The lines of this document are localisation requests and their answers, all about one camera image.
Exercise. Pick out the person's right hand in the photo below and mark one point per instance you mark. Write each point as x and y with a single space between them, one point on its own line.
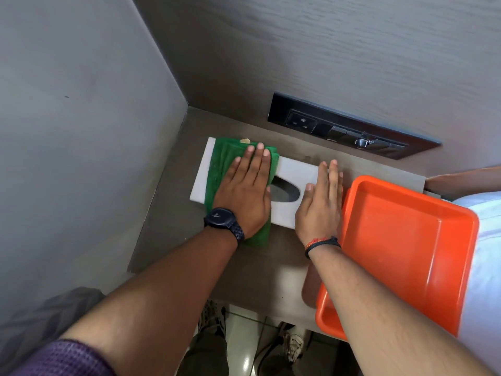
321 207

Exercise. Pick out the person's left hand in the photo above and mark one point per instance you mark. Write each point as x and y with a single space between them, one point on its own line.
242 191

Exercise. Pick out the green cleaning cloth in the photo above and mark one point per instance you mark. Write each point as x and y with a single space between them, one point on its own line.
223 160

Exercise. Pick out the white tissue box cover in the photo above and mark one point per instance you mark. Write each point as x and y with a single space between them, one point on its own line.
297 172

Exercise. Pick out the person's left forearm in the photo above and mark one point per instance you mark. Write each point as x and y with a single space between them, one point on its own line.
156 301

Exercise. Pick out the person's right forearm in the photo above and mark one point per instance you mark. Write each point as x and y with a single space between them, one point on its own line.
372 321

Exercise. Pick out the person's left shoe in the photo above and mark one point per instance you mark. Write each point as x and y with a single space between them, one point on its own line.
213 317

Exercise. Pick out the person's shoe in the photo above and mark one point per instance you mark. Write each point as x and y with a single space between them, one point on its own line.
213 317
293 344

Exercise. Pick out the person's right shoe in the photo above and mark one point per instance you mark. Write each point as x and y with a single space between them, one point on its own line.
293 344

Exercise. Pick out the dark wristwatch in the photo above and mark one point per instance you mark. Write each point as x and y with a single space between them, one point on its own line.
219 219

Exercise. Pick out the orange plastic tray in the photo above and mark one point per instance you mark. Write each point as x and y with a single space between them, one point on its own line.
399 246

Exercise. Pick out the brown padded headboard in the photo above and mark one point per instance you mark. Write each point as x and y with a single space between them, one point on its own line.
462 182

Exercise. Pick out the dark grey trousers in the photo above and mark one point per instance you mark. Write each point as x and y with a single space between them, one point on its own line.
203 356

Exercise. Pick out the large white pillow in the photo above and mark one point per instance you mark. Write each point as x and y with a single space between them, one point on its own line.
485 270

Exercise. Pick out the grey curtain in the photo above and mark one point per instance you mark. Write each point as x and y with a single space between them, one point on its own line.
31 317

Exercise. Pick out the purple shirt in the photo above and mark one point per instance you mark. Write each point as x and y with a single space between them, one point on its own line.
58 360

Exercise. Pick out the black wall socket panel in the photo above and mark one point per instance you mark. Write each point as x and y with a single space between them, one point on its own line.
282 109

